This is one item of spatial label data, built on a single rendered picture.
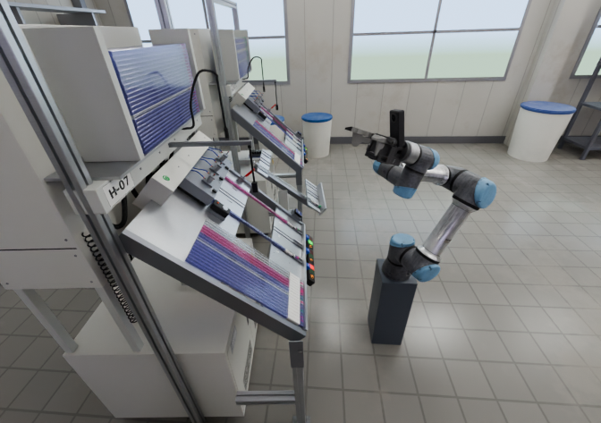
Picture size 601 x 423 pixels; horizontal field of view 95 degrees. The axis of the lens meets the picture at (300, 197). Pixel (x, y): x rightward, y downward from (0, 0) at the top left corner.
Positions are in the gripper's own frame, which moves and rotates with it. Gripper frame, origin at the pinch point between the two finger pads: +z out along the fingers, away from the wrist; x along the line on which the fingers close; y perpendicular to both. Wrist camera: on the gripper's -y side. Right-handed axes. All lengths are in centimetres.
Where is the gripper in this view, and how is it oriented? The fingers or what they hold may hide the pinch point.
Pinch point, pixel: (357, 130)
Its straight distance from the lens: 88.1
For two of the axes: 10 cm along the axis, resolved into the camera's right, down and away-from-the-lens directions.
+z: -8.8, -1.4, -4.4
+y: -3.0, 9.1, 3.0
